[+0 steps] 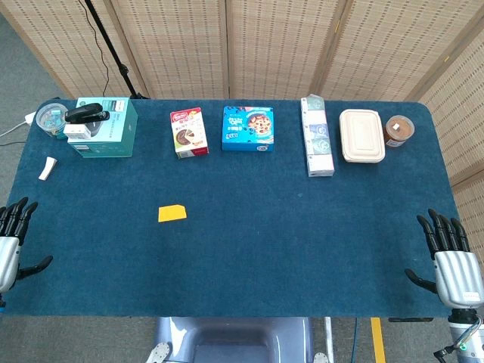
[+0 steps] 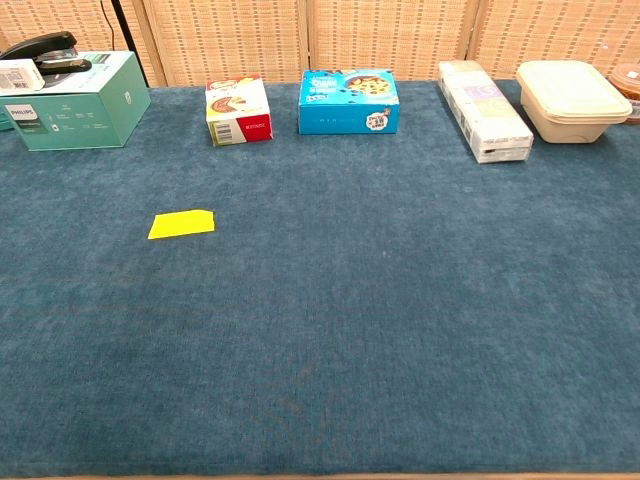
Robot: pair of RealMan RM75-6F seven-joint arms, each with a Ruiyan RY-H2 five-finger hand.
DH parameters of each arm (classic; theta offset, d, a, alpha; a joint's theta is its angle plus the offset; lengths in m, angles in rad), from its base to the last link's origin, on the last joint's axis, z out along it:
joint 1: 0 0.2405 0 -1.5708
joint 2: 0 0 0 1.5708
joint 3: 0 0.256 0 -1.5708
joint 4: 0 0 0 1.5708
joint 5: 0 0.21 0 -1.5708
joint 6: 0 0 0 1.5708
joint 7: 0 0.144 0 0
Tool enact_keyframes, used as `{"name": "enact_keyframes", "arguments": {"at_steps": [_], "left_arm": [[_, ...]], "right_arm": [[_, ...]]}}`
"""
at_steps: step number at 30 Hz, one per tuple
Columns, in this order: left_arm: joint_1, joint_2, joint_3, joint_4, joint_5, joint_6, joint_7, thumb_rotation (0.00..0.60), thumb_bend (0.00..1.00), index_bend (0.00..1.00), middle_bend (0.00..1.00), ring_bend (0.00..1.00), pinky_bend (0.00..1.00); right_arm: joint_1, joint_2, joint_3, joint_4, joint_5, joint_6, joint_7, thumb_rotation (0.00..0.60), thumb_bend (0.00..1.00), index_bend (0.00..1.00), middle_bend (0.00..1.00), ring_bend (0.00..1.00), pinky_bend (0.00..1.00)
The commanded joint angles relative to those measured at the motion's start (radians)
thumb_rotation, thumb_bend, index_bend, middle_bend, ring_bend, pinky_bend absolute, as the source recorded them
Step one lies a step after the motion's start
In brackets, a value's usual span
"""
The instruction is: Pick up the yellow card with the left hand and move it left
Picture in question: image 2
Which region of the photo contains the black stand pole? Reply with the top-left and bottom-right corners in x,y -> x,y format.
110,0 -> 151,89

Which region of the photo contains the long white cardboard box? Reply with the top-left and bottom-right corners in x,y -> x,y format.
438,60 -> 535,165

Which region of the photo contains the blue cookie box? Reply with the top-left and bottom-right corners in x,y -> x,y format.
298,68 -> 401,136

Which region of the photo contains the black stapler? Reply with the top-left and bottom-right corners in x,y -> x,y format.
0,31 -> 93,77

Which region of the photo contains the blue fabric table cloth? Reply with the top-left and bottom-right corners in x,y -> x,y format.
0,79 -> 640,477

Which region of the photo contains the red white food box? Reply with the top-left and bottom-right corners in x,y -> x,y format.
205,74 -> 275,148

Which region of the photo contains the small white barcode box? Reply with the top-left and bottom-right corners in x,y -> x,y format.
0,58 -> 46,96

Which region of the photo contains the beige lidded food container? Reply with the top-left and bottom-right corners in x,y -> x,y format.
515,59 -> 634,145

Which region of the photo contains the woven bamboo folding screen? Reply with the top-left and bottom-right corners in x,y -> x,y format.
0,0 -> 640,89

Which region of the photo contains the teal Philips box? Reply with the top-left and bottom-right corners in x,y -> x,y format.
0,50 -> 152,152

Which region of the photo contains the yellow sticky note paper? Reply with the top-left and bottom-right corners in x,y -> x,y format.
147,209 -> 216,241

